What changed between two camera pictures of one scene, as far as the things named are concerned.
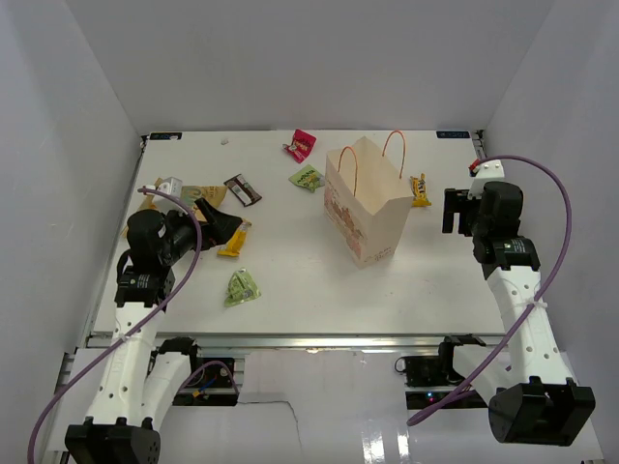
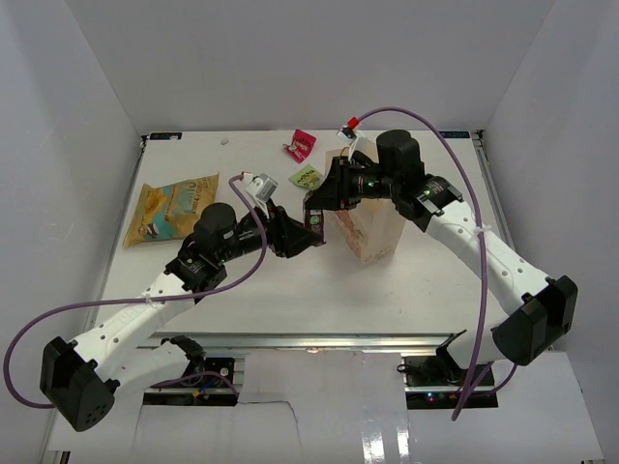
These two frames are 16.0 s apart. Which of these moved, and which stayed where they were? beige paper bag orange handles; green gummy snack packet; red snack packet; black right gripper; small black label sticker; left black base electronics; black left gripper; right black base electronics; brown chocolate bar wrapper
Moved: brown chocolate bar wrapper; black left gripper; black right gripper
Stayed: right black base electronics; left black base electronics; green gummy snack packet; beige paper bag orange handles; small black label sticker; red snack packet
